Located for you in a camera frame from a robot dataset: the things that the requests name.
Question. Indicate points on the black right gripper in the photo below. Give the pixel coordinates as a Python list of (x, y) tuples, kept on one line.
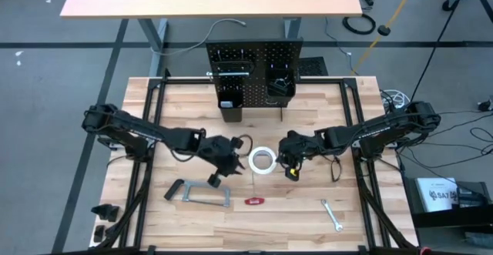
[(300, 147)]

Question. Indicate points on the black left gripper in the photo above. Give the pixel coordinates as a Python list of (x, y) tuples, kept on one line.
[(219, 155)]

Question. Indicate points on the black corner bracket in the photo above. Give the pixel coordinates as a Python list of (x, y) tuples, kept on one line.
[(99, 233), (106, 213)]

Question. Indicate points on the tall black pegboard bin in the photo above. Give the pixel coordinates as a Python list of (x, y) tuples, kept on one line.
[(231, 114)]

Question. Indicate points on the silver peg hook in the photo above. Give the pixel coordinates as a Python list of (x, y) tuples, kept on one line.
[(279, 83), (286, 88)]

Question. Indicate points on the short black pegboard bin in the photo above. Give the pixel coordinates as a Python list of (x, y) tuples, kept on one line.
[(292, 81)]

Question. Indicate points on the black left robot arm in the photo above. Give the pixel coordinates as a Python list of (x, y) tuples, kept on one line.
[(146, 131)]

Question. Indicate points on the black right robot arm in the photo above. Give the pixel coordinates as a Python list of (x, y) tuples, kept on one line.
[(385, 128)]

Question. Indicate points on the black round floor base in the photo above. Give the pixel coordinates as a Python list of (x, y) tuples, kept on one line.
[(384, 30)]

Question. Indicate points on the black metal pegboard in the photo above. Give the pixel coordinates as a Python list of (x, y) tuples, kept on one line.
[(258, 89)]

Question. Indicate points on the black aluminium table frame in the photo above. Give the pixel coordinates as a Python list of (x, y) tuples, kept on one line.
[(185, 81)]

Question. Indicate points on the white tape roll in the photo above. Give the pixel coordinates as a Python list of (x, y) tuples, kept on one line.
[(251, 161)]

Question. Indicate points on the white printed booklet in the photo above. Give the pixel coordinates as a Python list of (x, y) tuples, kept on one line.
[(435, 193)]

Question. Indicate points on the black side cart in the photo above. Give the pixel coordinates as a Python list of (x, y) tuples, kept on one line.
[(443, 220)]

